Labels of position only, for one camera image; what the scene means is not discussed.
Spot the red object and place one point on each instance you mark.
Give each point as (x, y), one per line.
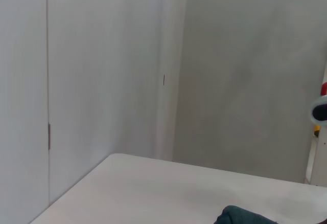
(324, 89)

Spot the dark cylindrical object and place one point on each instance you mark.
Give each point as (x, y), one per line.
(320, 112)

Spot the yellow and black object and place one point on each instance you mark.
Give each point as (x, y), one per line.
(316, 130)

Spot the dark teal insulated bag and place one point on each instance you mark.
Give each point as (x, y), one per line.
(242, 216)

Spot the grey door hinge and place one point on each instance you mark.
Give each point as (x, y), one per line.
(49, 137)

